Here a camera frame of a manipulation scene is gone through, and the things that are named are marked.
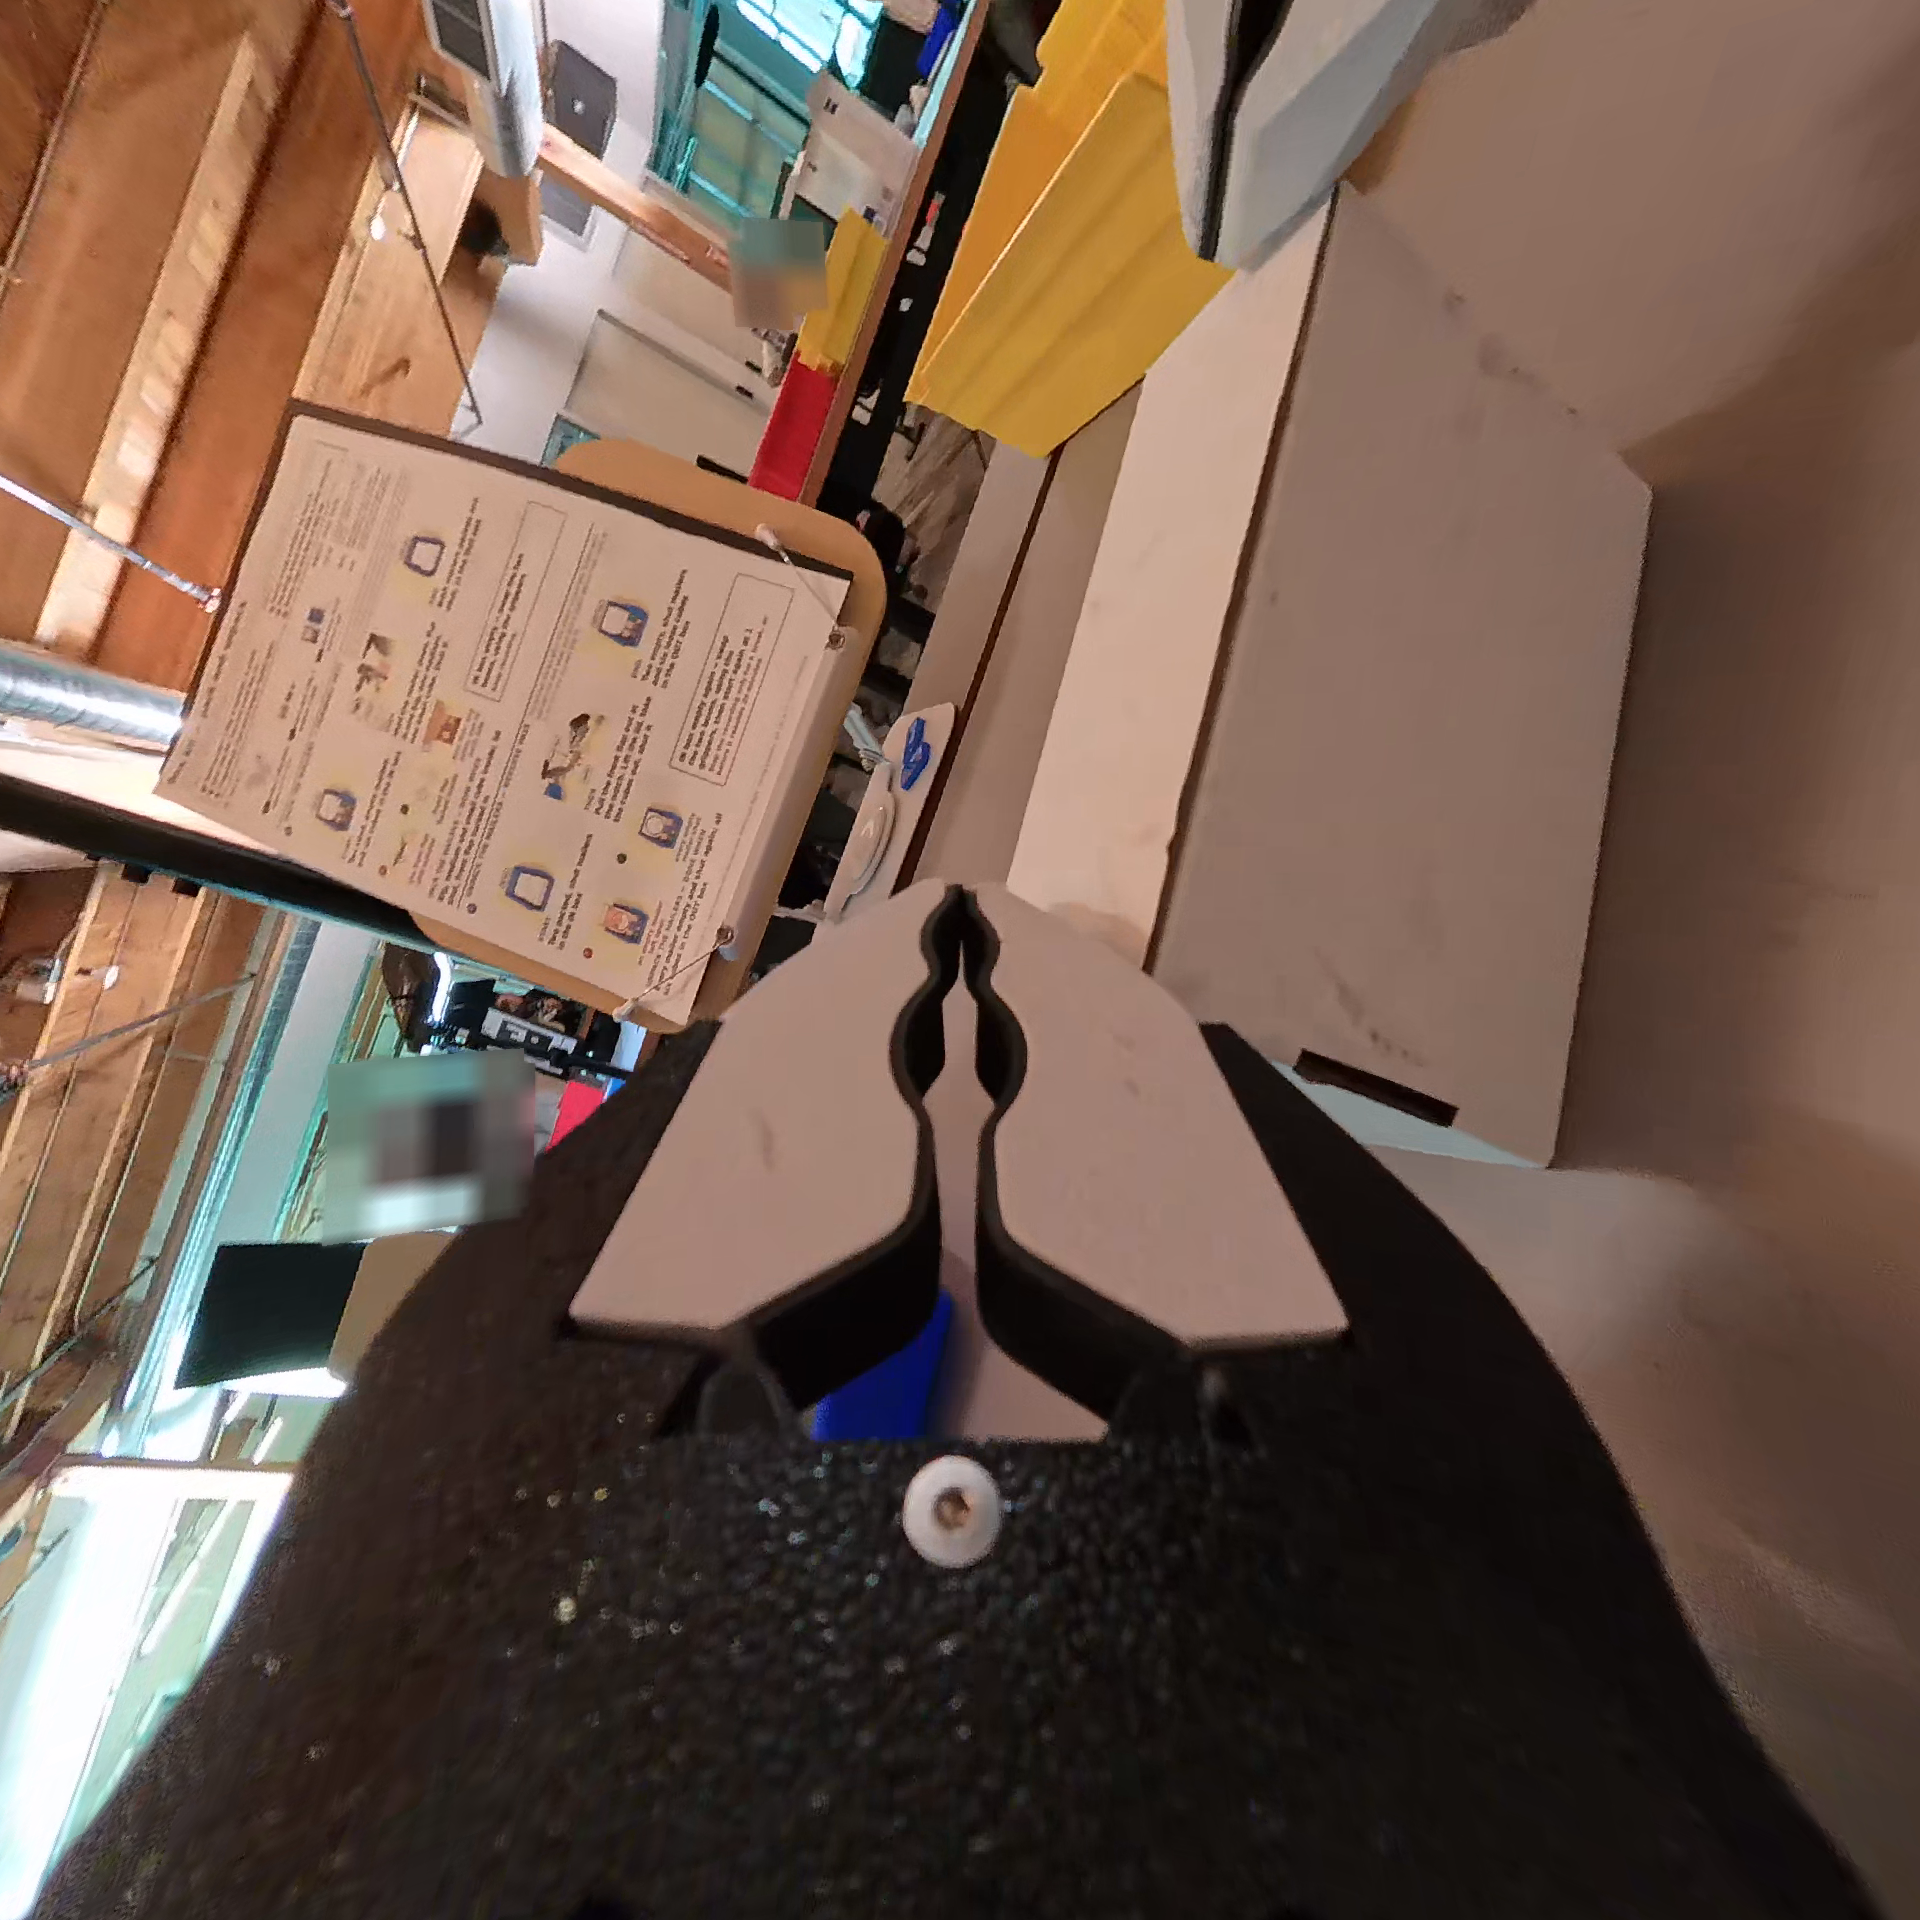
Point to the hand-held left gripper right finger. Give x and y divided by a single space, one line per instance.
1154 1185

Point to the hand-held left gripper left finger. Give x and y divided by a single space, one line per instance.
751 1185

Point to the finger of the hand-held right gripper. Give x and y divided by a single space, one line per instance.
1319 90
1197 90

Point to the blue plastic bin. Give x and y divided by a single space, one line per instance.
885 1381

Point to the white cardboard box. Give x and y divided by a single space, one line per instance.
1424 675

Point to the yellow plastic bin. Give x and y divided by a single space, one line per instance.
1080 269
849 283

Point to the white clipboard stand base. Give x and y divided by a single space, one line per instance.
879 840

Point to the blue plastic piece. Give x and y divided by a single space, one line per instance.
917 750

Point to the black monitor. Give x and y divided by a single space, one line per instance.
271 1313

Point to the red plastic bin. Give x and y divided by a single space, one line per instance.
797 428

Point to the printed instruction sheet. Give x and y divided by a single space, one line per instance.
523 705

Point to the instruction sheet on clipboard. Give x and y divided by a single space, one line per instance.
849 569

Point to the black speaker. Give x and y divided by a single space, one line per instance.
581 98

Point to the metal air duct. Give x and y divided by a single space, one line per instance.
75 690

